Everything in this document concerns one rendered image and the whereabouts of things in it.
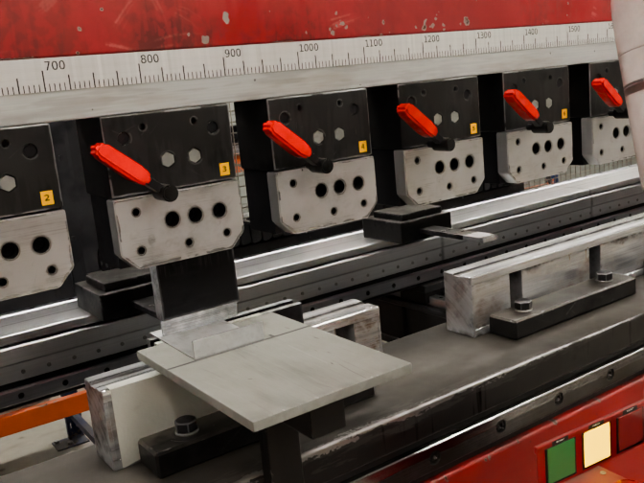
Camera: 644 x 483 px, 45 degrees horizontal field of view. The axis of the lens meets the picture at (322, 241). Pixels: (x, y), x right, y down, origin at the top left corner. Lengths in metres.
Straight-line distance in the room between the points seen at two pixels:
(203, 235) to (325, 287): 0.48
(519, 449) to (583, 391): 0.15
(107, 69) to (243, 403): 0.37
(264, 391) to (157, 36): 0.39
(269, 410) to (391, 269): 0.75
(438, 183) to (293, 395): 0.46
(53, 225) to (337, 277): 0.64
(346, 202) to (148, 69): 0.30
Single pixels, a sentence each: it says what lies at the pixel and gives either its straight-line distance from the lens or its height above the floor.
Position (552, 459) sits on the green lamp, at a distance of 0.98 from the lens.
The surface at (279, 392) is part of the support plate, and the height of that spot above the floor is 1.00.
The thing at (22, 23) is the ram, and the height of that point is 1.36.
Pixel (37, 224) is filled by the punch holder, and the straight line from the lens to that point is 0.82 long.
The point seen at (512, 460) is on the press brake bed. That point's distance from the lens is 1.14.
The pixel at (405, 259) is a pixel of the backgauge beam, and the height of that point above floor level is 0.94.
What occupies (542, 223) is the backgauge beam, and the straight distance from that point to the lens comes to 1.69.
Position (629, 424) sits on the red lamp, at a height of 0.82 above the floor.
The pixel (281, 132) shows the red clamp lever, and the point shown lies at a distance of 0.88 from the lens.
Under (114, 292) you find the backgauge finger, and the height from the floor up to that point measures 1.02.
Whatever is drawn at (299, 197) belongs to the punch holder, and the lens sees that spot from 0.94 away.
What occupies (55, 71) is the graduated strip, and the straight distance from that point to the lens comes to 0.82.
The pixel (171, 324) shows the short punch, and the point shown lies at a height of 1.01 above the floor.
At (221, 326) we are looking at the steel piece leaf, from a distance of 0.94.
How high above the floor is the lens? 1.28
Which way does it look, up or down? 12 degrees down
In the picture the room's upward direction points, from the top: 6 degrees counter-clockwise
